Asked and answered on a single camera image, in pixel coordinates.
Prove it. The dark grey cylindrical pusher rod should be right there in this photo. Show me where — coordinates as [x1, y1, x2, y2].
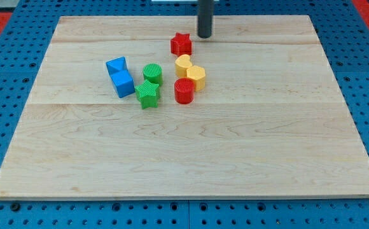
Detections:
[197, 0, 214, 39]

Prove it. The red star block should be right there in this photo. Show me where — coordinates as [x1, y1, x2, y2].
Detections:
[171, 32, 192, 56]

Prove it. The green star block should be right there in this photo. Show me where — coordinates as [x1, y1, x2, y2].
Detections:
[134, 80, 160, 109]

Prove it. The yellow heart block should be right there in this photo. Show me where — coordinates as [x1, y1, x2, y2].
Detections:
[175, 54, 193, 78]

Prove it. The yellow hexagon block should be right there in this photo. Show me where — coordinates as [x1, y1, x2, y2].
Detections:
[186, 66, 206, 92]

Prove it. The red cylinder block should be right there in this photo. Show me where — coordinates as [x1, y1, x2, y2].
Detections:
[174, 78, 194, 104]

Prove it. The green cylinder block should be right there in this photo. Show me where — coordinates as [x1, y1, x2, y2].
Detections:
[143, 63, 163, 85]

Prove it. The blue triangle block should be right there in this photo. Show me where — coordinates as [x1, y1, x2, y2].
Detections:
[106, 57, 127, 75]

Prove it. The blue cube block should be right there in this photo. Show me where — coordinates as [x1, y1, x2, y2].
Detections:
[111, 70, 135, 98]

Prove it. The light wooden board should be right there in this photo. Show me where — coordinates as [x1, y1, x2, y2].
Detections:
[0, 15, 369, 200]

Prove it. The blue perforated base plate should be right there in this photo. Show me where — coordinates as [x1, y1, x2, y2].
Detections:
[0, 1, 369, 228]

